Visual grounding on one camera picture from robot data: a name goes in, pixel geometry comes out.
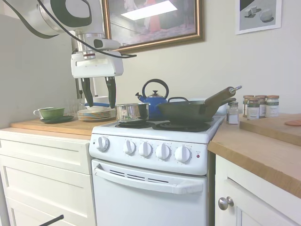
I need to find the green cup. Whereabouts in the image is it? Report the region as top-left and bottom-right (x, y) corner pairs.
(38, 107), (65, 120)

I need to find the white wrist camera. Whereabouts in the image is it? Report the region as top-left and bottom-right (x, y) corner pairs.
(93, 38), (120, 51)

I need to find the white door cabinet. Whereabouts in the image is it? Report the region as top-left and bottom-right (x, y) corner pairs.
(214, 154), (301, 226)

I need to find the white electric stove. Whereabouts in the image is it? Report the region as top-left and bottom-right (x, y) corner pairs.
(88, 97), (228, 226)

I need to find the grey shapes poster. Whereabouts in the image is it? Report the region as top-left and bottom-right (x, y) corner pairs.
(235, 0), (282, 35)

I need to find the glass spice jar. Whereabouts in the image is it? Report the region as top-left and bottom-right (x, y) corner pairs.
(266, 95), (280, 118)
(255, 95), (267, 118)
(246, 97), (260, 120)
(243, 95), (254, 118)

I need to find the white oven door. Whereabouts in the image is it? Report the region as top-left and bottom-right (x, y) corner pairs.
(91, 158), (209, 226)

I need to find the white gold-rimmed plate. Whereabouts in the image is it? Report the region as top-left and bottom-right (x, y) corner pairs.
(79, 107), (115, 114)
(76, 113), (116, 117)
(78, 118), (115, 122)
(77, 111), (116, 116)
(77, 116), (116, 121)
(76, 114), (116, 119)

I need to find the blue kettle black handle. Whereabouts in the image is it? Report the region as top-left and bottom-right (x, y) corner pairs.
(135, 79), (170, 120)

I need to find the white stove knob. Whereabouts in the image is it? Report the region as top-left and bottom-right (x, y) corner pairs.
(174, 145), (191, 163)
(138, 141), (153, 158)
(123, 140), (137, 156)
(96, 136), (111, 152)
(156, 143), (172, 161)

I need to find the white drawer cabinet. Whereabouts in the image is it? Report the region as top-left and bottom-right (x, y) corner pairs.
(0, 130), (97, 226)

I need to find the steel saucepan blue handle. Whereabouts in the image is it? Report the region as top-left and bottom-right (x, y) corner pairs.
(84, 101), (150, 123)

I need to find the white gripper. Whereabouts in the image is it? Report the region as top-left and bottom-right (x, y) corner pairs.
(71, 53), (124, 109)

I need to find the thick black cable sleeve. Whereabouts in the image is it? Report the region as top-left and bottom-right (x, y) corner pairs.
(3, 0), (62, 39)

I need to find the thick wooden cutting board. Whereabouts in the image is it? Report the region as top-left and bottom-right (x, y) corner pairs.
(239, 113), (301, 146)

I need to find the metal cabinet knob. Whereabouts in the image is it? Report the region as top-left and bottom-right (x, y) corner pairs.
(218, 196), (235, 211)

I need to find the glass salt shaker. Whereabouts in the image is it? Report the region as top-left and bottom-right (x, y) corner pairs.
(227, 101), (239, 125)

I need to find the thin black cable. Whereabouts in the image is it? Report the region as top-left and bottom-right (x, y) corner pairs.
(36, 0), (137, 59)

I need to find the black wok wooden handle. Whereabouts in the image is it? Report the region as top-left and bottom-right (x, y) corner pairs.
(155, 86), (243, 124)

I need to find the white cup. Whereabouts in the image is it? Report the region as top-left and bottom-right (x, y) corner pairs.
(33, 107), (55, 117)

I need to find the white bowl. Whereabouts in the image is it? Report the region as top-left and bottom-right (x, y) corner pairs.
(85, 105), (111, 111)

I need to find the clear drinking glass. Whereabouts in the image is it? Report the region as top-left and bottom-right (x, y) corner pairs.
(66, 98), (83, 116)

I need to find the dark green saucer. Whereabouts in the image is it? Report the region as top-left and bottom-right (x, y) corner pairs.
(39, 115), (75, 124)

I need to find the gold framed painting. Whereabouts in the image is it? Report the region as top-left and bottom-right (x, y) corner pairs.
(101, 0), (206, 54)

